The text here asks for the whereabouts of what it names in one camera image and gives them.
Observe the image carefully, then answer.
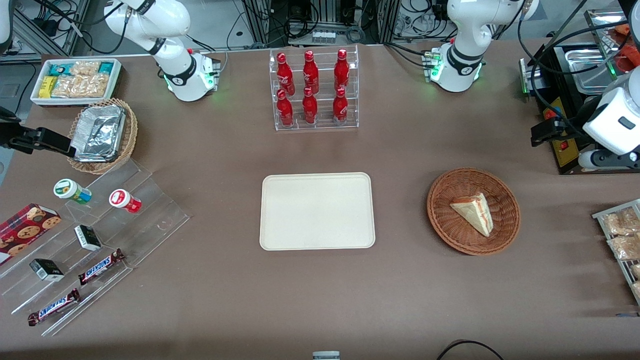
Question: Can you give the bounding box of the clear acrylic stepped display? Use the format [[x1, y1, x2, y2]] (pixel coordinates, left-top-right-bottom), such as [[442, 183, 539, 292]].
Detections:
[[0, 159, 191, 337]]

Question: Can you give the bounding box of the black floor cable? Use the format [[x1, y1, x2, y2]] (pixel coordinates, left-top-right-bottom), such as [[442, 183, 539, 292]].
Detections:
[[436, 340, 506, 360]]

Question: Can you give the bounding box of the black power box green light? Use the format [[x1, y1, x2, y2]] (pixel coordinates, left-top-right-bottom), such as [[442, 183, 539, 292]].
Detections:
[[518, 56, 543, 101]]

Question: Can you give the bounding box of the small black box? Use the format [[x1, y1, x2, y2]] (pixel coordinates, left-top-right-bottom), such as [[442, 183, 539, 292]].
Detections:
[[74, 224, 102, 252], [29, 258, 65, 282]]

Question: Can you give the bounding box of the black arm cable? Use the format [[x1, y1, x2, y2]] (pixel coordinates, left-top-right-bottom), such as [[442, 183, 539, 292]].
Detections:
[[517, 0, 640, 143]]

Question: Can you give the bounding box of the black food warmer cabinet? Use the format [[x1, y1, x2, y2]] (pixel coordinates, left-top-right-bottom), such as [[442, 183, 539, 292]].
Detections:
[[530, 7, 640, 176]]

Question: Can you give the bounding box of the red packaged food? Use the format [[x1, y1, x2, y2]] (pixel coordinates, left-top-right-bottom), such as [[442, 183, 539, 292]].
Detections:
[[614, 22, 640, 71]]

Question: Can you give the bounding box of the Snickers chocolate bar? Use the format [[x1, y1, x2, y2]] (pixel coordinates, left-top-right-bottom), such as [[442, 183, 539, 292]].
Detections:
[[78, 248, 126, 286], [27, 288, 82, 327]]

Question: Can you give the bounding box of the triangle sandwich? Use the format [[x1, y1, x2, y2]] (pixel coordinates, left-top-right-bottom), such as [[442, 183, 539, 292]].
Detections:
[[449, 192, 495, 238]]

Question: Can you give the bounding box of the large clear cracker bag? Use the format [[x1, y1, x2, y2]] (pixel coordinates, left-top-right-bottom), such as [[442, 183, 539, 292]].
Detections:
[[51, 74, 110, 99]]

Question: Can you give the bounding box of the brown wicker basket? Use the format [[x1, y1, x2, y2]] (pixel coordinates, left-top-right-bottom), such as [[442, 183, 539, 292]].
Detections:
[[426, 167, 521, 256]]

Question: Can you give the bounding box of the small clear cracker bag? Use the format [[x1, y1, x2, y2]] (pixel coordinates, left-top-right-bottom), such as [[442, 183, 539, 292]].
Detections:
[[70, 61, 102, 77]]

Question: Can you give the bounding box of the aluminium frame rack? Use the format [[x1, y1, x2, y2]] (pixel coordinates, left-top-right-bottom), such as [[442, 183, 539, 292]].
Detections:
[[0, 0, 91, 63]]

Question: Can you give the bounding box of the light tan wicker basket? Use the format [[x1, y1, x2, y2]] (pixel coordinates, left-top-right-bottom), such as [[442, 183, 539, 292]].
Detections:
[[66, 98, 139, 175]]

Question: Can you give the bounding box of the silver foil container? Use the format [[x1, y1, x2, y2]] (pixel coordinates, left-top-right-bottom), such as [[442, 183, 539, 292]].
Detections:
[[70, 105, 127, 163]]

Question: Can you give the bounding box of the clear acrylic bottle rack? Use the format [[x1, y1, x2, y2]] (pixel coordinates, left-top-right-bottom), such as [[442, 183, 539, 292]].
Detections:
[[269, 44, 360, 132]]

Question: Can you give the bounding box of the red cola bottle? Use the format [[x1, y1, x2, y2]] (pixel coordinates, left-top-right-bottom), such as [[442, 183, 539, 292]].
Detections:
[[334, 48, 350, 92], [276, 89, 294, 127], [332, 87, 349, 125], [276, 52, 295, 96], [303, 50, 320, 95], [302, 86, 318, 125]]

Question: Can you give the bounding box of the white cylindrical wrist attachment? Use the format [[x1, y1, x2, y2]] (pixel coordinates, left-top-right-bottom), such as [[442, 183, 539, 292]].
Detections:
[[578, 149, 640, 170]]

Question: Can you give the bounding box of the green lid cup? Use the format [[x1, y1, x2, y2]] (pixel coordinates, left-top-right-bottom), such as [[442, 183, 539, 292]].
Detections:
[[53, 178, 93, 205]]

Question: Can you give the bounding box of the red lid cup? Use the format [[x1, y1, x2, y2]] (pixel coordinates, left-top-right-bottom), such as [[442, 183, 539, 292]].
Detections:
[[109, 189, 142, 214]]

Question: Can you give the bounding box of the white rectangular snack bin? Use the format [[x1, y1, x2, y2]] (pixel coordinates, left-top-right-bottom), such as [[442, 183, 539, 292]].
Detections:
[[30, 58, 123, 107]]

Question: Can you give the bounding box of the beige plastic tray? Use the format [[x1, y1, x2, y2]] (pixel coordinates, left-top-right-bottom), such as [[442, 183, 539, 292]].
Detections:
[[259, 172, 376, 251]]

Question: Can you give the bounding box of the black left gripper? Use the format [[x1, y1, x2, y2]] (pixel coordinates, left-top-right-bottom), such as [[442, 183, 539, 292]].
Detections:
[[531, 118, 583, 148]]

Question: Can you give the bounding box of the stainless steel pan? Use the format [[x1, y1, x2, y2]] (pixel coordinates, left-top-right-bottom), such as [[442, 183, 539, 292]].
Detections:
[[565, 47, 621, 96]]

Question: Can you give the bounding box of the red cookie box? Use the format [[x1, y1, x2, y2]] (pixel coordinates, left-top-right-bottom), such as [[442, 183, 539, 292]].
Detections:
[[0, 203, 62, 267]]

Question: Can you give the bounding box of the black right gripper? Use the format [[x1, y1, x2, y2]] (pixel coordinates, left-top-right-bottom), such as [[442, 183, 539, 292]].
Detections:
[[0, 121, 76, 153]]

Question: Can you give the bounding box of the tray of packaged snacks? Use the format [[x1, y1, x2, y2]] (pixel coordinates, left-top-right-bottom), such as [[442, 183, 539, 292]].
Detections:
[[592, 199, 640, 306]]

